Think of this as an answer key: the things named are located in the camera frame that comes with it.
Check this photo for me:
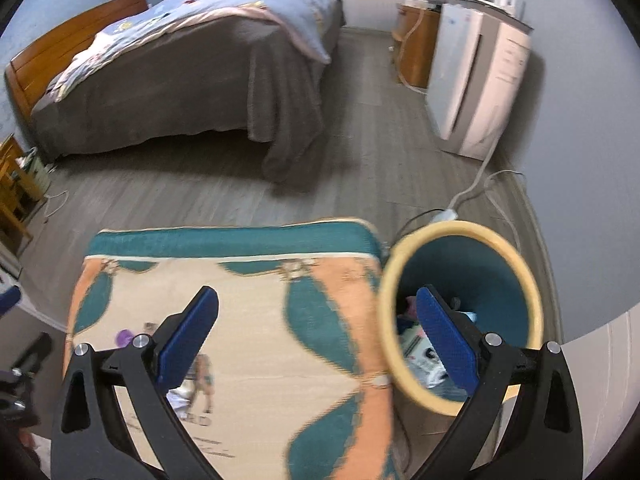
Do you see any white power cable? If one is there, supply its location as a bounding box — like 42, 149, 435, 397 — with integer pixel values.
391, 0, 526, 256

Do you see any wooden headboard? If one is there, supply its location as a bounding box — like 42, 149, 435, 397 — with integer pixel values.
4, 0, 149, 126

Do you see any wooden tv cabinet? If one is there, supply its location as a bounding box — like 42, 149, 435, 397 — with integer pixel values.
392, 4, 440, 90

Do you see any teal orange patterned blanket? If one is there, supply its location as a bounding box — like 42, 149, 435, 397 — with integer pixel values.
67, 219, 400, 479

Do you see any light blue floral quilt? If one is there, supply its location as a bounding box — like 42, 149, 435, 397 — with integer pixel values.
47, 0, 342, 102

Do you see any purple plastic wrapper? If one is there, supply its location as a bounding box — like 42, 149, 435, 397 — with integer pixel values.
115, 328, 136, 348

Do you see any wooden bedside shelf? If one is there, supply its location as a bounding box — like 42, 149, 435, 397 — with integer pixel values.
0, 134, 51, 278

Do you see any white air purifier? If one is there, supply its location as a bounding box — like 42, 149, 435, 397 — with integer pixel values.
425, 0, 533, 160

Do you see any bed with grey cover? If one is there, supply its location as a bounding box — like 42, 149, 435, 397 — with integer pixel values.
29, 2, 344, 181

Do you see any yellow rimmed teal trash bin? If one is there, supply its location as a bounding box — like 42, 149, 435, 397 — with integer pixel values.
378, 220, 544, 417

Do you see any blue silver snack wrapper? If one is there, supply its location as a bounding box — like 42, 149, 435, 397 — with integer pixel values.
399, 324, 449, 389

